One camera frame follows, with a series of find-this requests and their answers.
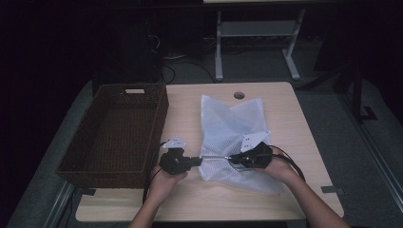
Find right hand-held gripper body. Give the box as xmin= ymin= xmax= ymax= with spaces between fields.
xmin=239 ymin=129 xmax=275 ymax=170

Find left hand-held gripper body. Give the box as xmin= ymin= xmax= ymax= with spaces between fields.
xmin=159 ymin=136 xmax=192 ymax=176

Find white mesh laundry bag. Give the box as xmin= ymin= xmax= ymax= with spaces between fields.
xmin=198 ymin=94 xmax=286 ymax=196

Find brown wicker basket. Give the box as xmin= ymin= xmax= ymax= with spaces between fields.
xmin=56 ymin=83 xmax=170 ymax=190

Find person's left hand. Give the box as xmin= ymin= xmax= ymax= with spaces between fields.
xmin=147 ymin=167 xmax=189 ymax=204

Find person's right hand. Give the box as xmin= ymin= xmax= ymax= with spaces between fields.
xmin=262 ymin=153 xmax=300 ymax=185

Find dark metal stand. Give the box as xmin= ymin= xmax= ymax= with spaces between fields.
xmin=303 ymin=63 xmax=379 ymax=124

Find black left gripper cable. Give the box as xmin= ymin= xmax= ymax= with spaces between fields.
xmin=142 ymin=142 xmax=168 ymax=204

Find black floor cable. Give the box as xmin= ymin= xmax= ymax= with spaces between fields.
xmin=161 ymin=60 xmax=219 ymax=86

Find metal floor rail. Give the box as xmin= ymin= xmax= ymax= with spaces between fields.
xmin=340 ymin=94 xmax=403 ymax=213
xmin=42 ymin=181 xmax=76 ymax=228

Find white metal desk frame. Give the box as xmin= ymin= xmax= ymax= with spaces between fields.
xmin=202 ymin=0 xmax=307 ymax=82

